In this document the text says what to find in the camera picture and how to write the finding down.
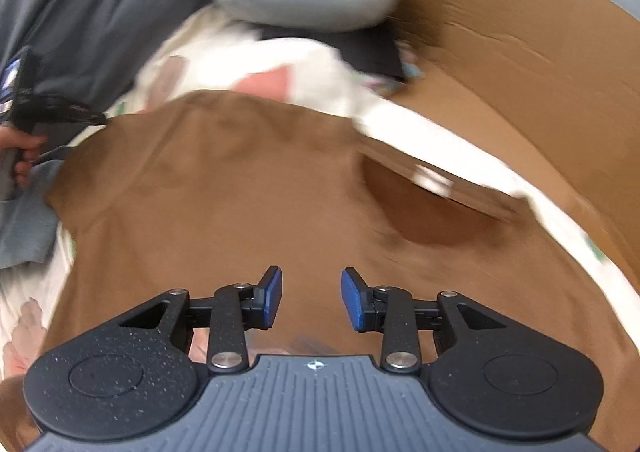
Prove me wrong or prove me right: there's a grey crumpled garment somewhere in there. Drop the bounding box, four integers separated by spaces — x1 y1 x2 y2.
0 147 76 273

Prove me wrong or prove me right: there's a dark grey pillow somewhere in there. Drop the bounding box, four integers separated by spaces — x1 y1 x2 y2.
0 0 211 133

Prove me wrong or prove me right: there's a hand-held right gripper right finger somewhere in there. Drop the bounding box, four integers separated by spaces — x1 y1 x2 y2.
341 268 501 375

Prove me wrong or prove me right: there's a person's left hand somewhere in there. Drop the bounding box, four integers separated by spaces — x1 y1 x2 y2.
0 126 48 191

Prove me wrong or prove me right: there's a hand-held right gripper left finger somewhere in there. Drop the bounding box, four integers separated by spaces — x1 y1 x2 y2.
120 266 283 375

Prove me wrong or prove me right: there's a brown t-shirt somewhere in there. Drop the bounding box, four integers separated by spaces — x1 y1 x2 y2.
0 90 640 452

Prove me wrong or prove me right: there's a folded cardboard sheet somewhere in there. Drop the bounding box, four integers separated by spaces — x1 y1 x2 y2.
345 0 640 283

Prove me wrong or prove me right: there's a floral printed cloth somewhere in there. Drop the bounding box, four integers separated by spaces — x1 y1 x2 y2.
395 42 426 82

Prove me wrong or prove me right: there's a cream printed blanket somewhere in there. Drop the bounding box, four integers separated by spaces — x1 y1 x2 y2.
0 6 613 383

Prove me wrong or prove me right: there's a black flat cloth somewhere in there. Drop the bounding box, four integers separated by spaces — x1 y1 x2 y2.
257 24 406 82

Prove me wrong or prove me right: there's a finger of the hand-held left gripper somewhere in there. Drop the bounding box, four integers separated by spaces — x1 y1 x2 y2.
30 96 108 127

